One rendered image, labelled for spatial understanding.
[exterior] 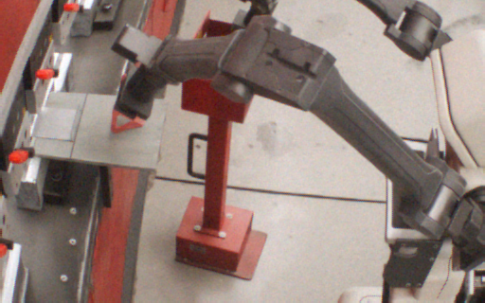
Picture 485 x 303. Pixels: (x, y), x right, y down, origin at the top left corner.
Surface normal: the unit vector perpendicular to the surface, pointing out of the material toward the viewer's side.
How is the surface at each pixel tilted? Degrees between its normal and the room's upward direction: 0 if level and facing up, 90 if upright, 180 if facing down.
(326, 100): 64
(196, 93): 90
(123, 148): 0
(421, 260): 90
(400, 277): 90
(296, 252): 0
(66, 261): 0
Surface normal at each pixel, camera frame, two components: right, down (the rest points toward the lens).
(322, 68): 0.57, 0.23
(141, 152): 0.07, -0.69
